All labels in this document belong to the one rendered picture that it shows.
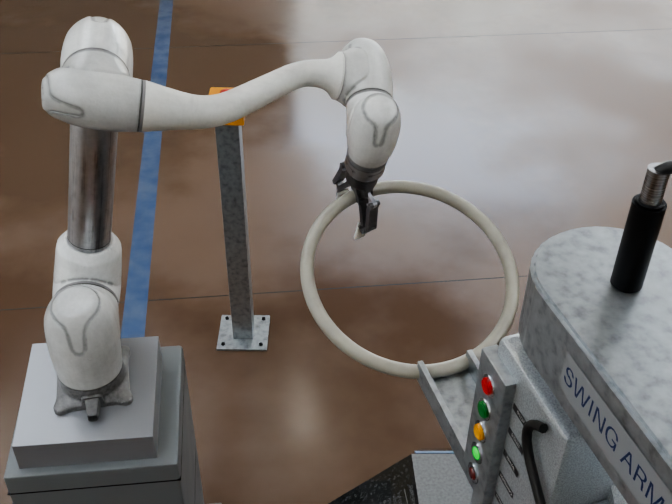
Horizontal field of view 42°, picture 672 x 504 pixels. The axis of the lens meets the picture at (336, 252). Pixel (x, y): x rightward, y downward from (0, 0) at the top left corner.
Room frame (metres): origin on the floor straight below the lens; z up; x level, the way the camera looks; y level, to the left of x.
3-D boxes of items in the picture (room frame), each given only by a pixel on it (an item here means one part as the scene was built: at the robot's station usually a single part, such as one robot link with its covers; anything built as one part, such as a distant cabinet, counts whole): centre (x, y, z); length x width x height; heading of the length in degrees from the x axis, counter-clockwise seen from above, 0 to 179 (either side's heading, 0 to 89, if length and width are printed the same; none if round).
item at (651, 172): (0.84, -0.37, 1.83); 0.04 x 0.04 x 0.17
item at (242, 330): (2.54, 0.37, 0.54); 0.20 x 0.20 x 1.09; 0
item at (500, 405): (0.87, -0.24, 1.42); 0.08 x 0.03 x 0.28; 18
